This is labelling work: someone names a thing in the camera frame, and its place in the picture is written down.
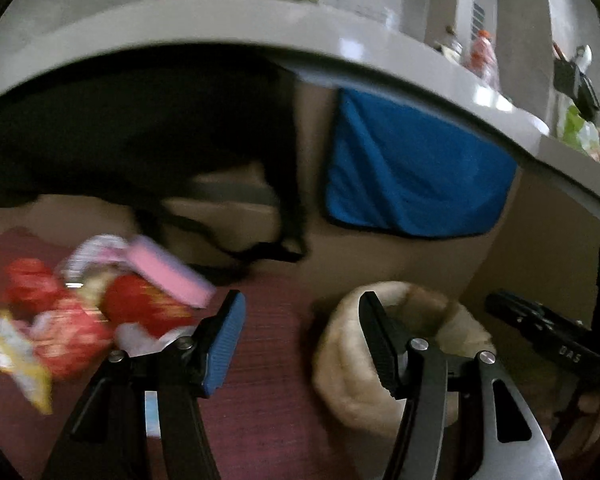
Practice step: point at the yellow and white packet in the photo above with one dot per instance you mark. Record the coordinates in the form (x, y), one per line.
(20, 365)

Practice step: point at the red plaid cloth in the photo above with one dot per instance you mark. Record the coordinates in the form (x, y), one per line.
(270, 360)

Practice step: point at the blue cloth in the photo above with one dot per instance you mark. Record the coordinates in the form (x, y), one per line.
(410, 175)

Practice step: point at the black hanging pouch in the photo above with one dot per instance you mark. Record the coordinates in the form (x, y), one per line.
(575, 85)

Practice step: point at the person's right hand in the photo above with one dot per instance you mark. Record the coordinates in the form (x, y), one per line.
(597, 417)

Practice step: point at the white desk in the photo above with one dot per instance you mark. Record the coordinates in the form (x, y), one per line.
(230, 25)

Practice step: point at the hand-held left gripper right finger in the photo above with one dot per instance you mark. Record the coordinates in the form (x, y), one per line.
(380, 350)

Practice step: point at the red snack packet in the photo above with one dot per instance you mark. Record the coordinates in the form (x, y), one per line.
(140, 305)
(55, 330)

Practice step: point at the green plastic bag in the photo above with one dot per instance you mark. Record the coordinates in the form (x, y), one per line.
(580, 132)

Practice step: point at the beige sofa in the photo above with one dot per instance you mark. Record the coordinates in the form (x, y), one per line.
(330, 260)

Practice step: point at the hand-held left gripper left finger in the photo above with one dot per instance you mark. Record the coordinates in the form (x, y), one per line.
(225, 345)

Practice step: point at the black bag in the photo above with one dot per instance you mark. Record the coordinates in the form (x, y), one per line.
(130, 135)

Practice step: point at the white and pink wrapper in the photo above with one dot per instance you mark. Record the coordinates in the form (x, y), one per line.
(95, 255)

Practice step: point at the small brown-capped bottle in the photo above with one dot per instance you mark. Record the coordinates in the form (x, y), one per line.
(452, 45)

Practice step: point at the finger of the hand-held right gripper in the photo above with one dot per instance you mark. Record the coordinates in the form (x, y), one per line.
(515, 310)

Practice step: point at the beige fluffy basket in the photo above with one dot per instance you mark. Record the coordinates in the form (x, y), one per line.
(345, 370)

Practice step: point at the pink packet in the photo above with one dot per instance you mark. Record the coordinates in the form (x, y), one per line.
(172, 272)

